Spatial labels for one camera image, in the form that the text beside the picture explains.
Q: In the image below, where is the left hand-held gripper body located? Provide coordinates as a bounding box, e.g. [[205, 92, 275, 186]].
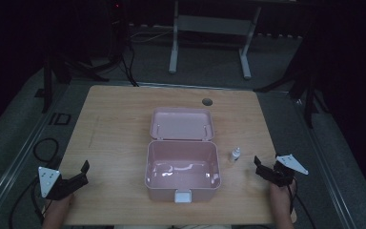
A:
[[37, 166, 84, 201]]

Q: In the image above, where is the hand-held gripper cable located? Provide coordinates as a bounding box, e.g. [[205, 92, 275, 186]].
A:
[[9, 177, 51, 229], [286, 177, 316, 229]]

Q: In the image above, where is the small white bottle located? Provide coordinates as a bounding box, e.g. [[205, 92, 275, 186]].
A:
[[229, 147, 242, 163]]

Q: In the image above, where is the right hand-held gripper cable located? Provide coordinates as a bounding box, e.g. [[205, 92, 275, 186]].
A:
[[286, 177, 316, 229]]

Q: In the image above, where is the white metal table frame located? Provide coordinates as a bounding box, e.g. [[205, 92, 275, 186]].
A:
[[168, 0, 263, 80]]

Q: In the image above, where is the black floor cable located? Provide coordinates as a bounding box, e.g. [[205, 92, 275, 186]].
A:
[[120, 41, 140, 88]]

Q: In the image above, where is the person's right hand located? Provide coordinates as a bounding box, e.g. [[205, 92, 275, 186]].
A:
[[269, 179, 297, 215]]

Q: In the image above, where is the left hand-held gripper cable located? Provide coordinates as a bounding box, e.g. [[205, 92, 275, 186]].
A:
[[9, 177, 51, 229]]

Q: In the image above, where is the black metal stand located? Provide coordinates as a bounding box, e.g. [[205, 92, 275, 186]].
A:
[[254, 18, 330, 130], [41, 0, 132, 114]]

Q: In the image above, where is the pink plastic box with lid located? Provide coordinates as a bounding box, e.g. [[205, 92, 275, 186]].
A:
[[144, 107, 222, 204]]

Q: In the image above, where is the person's left hand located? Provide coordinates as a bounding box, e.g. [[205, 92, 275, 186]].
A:
[[43, 192, 76, 218]]

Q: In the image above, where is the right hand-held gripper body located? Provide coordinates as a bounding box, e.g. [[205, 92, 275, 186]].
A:
[[266, 154, 310, 188]]

